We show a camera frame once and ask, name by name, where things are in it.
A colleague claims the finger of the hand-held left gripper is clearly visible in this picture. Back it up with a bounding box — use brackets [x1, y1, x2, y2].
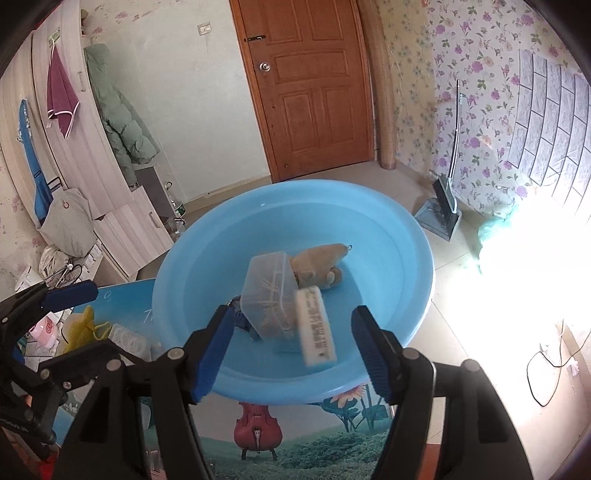
[0, 280, 99, 337]
[38, 344, 122, 394]

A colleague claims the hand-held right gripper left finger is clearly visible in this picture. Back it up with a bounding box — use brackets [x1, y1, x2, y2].
[52, 305, 236, 480]

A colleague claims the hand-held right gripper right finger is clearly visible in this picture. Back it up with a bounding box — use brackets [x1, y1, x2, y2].
[350, 305, 539, 480]

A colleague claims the yellow knitted item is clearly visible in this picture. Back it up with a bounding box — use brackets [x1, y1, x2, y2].
[62, 307, 112, 354]

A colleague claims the small dark blue item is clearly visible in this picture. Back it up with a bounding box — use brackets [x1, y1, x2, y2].
[226, 295, 254, 341]

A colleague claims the white rectangular block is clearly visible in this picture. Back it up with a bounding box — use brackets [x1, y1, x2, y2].
[294, 286, 338, 368]

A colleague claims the clear plastic box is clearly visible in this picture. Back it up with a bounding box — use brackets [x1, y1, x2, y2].
[240, 250, 303, 354]

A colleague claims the blue plastic basin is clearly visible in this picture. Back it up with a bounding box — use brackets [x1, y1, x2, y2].
[151, 180, 436, 407]

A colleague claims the brown plush toy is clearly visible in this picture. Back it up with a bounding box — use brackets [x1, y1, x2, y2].
[288, 243, 354, 291]

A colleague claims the printed landscape desktop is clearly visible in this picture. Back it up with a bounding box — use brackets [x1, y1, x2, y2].
[55, 277, 439, 480]

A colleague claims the white power strip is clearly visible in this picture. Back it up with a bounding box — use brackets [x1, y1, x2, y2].
[76, 247, 106, 274]

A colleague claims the pink white appliance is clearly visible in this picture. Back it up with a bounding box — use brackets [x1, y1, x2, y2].
[28, 318, 59, 350]

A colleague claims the white moulded plastic pack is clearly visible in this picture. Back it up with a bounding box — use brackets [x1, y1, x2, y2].
[110, 323, 153, 361]

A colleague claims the grey cloth bag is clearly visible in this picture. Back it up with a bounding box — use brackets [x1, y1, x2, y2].
[37, 187, 99, 258]

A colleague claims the white wooden low cabinet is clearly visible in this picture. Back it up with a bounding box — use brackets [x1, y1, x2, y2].
[95, 185, 174, 282]

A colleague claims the white wooden wardrobe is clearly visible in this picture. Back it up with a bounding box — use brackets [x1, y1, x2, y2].
[0, 0, 139, 259]

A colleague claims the blue hanging cloth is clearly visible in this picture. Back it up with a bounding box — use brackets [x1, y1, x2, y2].
[18, 99, 54, 228]

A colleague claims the grey dustpan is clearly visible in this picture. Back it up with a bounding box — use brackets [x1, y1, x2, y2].
[414, 174, 462, 242]

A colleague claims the green plastic bag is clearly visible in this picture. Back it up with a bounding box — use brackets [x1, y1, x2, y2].
[477, 203, 522, 259]

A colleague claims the green padded jacket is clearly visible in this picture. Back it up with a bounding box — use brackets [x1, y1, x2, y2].
[84, 44, 161, 185]

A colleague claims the maroon towel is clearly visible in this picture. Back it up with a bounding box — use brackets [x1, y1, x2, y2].
[46, 46, 81, 138]

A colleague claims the rolled bamboo mat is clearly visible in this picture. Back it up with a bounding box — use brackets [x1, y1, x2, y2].
[358, 0, 399, 169]

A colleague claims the wooden door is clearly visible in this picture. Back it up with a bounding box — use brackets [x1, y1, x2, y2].
[229, 0, 375, 183]

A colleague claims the black floor cable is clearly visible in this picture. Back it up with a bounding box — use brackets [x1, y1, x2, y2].
[526, 318, 591, 407]

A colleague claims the grey tile pattern wall sticker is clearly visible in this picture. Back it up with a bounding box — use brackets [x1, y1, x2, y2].
[501, 48, 591, 217]

